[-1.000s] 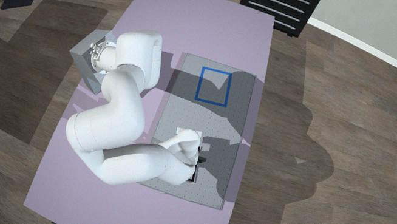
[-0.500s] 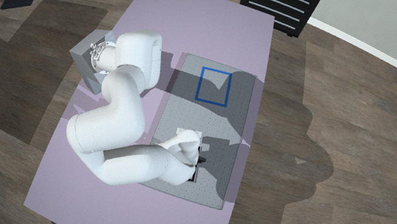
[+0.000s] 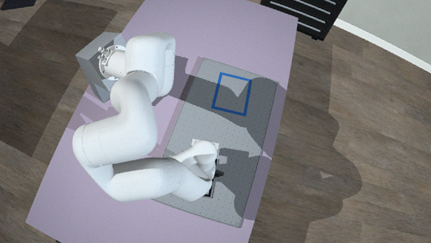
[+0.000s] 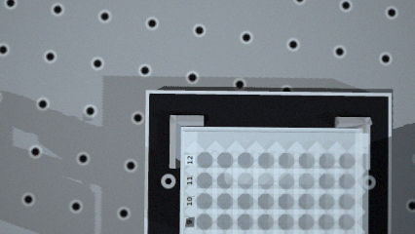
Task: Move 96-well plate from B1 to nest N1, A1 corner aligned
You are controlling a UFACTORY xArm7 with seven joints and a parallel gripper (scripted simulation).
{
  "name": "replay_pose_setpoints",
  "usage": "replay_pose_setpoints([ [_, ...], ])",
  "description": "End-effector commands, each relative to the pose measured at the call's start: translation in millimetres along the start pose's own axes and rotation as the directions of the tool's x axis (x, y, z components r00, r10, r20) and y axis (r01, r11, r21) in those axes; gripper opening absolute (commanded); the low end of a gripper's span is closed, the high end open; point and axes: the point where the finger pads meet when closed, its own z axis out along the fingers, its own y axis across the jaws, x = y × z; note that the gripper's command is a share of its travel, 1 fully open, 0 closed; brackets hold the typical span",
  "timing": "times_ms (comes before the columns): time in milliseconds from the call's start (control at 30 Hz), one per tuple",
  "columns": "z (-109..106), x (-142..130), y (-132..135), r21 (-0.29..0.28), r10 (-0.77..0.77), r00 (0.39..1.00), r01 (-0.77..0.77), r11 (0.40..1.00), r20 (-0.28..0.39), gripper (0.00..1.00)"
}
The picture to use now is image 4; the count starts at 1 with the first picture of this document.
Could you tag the grey flat rectangular plate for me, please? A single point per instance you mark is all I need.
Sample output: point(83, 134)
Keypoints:
point(74, 75)

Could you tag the white multi-well plate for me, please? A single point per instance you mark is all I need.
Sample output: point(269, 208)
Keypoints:
point(282, 168)

